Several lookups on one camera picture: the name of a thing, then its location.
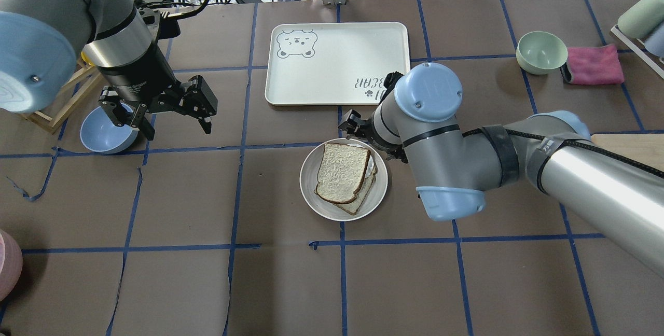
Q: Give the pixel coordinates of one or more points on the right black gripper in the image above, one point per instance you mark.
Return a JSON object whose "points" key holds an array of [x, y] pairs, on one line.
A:
{"points": [[354, 123]]}

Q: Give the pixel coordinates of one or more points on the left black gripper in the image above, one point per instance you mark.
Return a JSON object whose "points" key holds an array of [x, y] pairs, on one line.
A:
{"points": [[136, 79]]}

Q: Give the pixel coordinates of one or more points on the bread slice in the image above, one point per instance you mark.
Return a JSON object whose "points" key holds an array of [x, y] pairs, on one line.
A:
{"points": [[342, 172], [352, 208]]}

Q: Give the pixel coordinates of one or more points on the white round plate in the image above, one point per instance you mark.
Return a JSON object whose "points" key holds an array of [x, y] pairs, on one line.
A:
{"points": [[308, 182]]}

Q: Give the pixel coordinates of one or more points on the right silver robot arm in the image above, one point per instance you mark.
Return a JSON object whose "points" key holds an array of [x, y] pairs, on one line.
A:
{"points": [[415, 122]]}

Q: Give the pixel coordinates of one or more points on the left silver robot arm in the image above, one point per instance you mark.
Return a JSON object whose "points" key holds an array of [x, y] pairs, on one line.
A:
{"points": [[41, 41]]}

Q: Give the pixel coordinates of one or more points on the bread slice on plate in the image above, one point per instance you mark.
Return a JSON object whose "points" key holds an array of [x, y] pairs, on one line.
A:
{"points": [[352, 208]]}

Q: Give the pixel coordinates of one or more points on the fried egg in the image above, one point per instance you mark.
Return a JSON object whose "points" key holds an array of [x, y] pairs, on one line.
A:
{"points": [[370, 163]]}

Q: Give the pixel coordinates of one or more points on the white bear tray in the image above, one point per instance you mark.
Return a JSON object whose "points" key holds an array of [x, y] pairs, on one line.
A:
{"points": [[334, 63]]}

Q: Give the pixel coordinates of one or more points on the blue bowl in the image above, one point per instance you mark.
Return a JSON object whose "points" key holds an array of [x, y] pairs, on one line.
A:
{"points": [[99, 134]]}

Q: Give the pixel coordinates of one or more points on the wooden rack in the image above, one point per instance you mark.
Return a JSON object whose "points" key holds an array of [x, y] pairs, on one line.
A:
{"points": [[69, 98]]}

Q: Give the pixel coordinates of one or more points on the green bowl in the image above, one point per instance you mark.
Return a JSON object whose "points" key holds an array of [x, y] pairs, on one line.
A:
{"points": [[541, 53]]}

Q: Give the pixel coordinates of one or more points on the pink bowl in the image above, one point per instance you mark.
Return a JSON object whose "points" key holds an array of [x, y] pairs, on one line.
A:
{"points": [[11, 264]]}

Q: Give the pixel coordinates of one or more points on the pink cloth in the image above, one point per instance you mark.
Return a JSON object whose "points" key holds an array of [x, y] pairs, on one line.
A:
{"points": [[591, 66]]}

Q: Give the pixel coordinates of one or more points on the wooden cutting board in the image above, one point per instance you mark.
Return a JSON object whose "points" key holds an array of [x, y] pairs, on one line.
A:
{"points": [[644, 148]]}

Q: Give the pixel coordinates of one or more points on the green cup on rack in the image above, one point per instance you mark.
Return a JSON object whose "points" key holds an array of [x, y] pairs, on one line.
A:
{"points": [[641, 19]]}

